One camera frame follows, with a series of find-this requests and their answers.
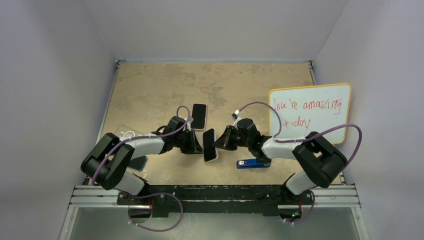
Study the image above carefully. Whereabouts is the clear phone case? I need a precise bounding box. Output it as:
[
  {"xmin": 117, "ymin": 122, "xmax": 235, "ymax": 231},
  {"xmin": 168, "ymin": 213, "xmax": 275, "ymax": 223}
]
[{"xmin": 113, "ymin": 124, "xmax": 144, "ymax": 140}]

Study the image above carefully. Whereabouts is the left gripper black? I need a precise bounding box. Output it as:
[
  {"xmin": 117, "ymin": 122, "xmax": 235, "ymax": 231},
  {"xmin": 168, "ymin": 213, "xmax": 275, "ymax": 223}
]
[{"xmin": 173, "ymin": 129, "xmax": 203, "ymax": 155}]

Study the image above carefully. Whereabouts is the blue-edged phone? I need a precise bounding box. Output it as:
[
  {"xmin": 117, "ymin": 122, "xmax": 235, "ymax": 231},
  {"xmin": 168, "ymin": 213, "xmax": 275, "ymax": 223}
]
[{"xmin": 128, "ymin": 156, "xmax": 148, "ymax": 171}]

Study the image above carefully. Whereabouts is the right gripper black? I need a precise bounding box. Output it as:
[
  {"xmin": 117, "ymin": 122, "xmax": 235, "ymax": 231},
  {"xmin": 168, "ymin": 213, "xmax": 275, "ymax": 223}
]
[{"xmin": 212, "ymin": 125, "xmax": 251, "ymax": 152}]

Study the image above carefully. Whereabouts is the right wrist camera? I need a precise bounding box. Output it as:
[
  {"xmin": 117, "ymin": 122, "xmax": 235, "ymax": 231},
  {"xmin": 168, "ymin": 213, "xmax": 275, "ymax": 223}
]
[{"xmin": 231, "ymin": 110, "xmax": 240, "ymax": 121}]

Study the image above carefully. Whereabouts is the blue black stapler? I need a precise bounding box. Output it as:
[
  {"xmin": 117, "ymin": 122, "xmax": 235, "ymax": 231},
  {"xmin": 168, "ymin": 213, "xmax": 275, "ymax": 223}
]
[{"xmin": 236, "ymin": 158, "xmax": 271, "ymax": 169}]

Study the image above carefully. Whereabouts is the pink phone case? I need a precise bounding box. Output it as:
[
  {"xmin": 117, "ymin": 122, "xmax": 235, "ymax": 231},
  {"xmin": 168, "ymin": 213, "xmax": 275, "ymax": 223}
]
[{"xmin": 189, "ymin": 103, "xmax": 208, "ymax": 131}]

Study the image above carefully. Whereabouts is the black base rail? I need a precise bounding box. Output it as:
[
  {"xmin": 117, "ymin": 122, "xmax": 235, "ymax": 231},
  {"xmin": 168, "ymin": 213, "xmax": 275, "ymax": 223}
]
[{"xmin": 117, "ymin": 184, "xmax": 313, "ymax": 219}]

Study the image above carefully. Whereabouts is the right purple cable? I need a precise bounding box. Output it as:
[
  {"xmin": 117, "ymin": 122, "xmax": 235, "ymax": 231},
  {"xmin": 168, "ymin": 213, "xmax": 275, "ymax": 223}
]
[{"xmin": 233, "ymin": 101, "xmax": 363, "ymax": 226}]

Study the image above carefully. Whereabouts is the yellow-framed whiteboard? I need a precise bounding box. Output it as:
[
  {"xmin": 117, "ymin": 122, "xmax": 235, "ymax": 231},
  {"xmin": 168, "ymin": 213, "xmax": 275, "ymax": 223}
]
[{"xmin": 268, "ymin": 83, "xmax": 352, "ymax": 139}]

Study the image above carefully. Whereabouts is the white phone case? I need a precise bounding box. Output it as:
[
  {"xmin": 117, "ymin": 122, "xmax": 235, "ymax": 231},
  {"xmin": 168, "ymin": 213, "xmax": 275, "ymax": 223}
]
[{"xmin": 203, "ymin": 128, "xmax": 220, "ymax": 163}]

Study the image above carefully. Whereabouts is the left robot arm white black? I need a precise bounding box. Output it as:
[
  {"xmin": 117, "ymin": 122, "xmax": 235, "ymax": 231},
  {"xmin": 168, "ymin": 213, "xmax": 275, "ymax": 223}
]
[{"xmin": 80, "ymin": 116, "xmax": 204, "ymax": 205}]

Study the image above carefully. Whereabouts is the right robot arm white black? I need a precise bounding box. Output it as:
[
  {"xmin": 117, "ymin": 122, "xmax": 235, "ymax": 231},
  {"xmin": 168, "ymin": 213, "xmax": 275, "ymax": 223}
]
[{"xmin": 212, "ymin": 118, "xmax": 348, "ymax": 204}]

